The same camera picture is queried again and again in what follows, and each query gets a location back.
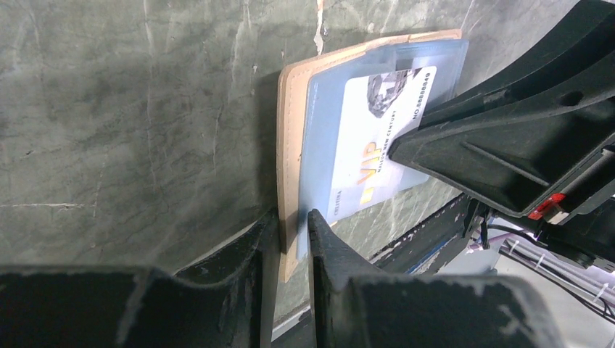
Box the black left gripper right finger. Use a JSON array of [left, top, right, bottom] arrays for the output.
[[307, 210, 564, 347]]

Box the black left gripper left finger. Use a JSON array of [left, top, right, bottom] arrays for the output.
[[1, 210, 280, 347]]

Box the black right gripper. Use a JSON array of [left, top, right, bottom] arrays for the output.
[[389, 1, 614, 269]]

